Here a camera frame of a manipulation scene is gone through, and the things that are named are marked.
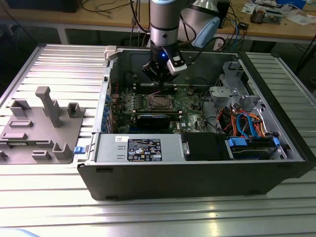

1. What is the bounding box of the metal socket cover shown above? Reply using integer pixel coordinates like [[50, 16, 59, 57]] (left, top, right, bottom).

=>
[[148, 95, 173, 110]]

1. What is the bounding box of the CPU socket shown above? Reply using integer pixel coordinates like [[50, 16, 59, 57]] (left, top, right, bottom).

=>
[[147, 94, 175, 110]]

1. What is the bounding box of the beige case latch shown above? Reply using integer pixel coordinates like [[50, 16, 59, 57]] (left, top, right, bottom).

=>
[[103, 45, 119, 61]]

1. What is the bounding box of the black graphics card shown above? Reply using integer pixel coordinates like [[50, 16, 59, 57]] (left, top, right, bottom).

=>
[[135, 113, 171, 130]]

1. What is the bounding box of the green motherboard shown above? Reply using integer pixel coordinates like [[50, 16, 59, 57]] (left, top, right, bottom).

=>
[[110, 85, 210, 135]]

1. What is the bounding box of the white label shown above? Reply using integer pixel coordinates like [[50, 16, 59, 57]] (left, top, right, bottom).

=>
[[213, 38, 225, 51]]

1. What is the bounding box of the grey metal drive cage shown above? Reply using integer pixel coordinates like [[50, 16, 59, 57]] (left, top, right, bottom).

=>
[[209, 61, 247, 109]]

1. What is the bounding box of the wooden desk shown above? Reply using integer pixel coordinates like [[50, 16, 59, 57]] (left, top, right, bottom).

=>
[[0, 0, 316, 44]]

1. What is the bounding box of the black upright device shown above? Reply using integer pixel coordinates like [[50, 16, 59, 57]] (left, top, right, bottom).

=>
[[217, 0, 232, 29]]

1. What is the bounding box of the silver power supply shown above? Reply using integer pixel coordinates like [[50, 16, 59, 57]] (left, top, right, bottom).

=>
[[95, 133, 185, 163]]

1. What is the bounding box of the hard disk in blue carrier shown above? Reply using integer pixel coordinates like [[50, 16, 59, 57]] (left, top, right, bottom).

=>
[[225, 136, 281, 160]]

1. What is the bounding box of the copper coil electronics module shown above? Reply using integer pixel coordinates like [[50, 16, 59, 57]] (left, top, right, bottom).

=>
[[250, 6, 283, 25]]

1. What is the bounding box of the black PC case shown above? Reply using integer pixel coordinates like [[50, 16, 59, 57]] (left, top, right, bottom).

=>
[[77, 45, 316, 201]]

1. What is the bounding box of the grey parts rack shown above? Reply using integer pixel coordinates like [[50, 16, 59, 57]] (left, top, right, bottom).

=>
[[0, 86, 86, 165]]

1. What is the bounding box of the black equipment box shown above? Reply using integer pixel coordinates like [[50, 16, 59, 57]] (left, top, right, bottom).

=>
[[4, 0, 81, 13]]

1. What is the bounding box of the blue box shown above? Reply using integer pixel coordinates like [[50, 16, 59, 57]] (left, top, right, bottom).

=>
[[276, 0, 308, 8]]

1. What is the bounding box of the white paper sheet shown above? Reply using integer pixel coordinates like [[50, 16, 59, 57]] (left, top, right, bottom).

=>
[[286, 13, 316, 27]]

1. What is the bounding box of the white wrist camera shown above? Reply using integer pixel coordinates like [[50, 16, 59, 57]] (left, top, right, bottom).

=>
[[166, 55, 188, 75]]

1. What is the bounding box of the black camera cable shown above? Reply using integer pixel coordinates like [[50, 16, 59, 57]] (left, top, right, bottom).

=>
[[186, 36, 226, 66]]

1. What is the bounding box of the black wire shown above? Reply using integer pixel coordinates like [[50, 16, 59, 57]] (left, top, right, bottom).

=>
[[201, 91, 220, 135]]

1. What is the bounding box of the blue cable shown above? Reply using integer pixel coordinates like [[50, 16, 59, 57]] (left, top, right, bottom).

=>
[[234, 21, 244, 47]]

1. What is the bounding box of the red wire bundle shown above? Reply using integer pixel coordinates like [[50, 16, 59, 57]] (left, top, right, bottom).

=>
[[219, 110, 237, 131]]

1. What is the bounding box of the pale blue flat wire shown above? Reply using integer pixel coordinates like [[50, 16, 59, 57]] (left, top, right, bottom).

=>
[[243, 111, 262, 143]]

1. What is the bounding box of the orange wire bundle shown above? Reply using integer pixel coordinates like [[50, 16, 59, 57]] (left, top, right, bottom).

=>
[[248, 113, 269, 138]]

